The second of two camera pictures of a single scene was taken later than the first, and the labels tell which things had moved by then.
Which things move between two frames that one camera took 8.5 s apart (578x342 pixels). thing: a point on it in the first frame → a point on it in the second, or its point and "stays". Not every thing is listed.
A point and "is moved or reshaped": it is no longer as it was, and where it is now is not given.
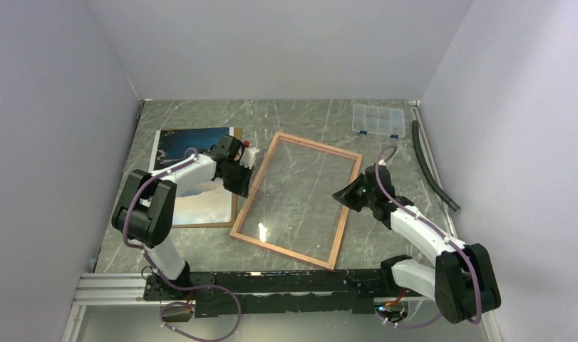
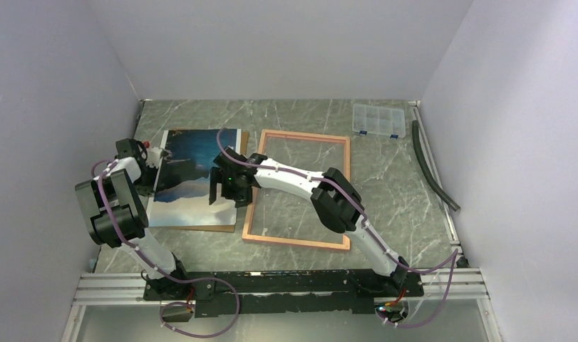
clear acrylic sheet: x=293 y=206 is moved or reshaped
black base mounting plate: x=356 y=291 stays
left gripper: x=242 y=188 → x=148 y=189
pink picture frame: x=311 y=143 is moved or reshaped
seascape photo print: x=212 y=203 stays
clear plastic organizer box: x=378 y=120 stays
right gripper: x=346 y=196 → x=218 y=175
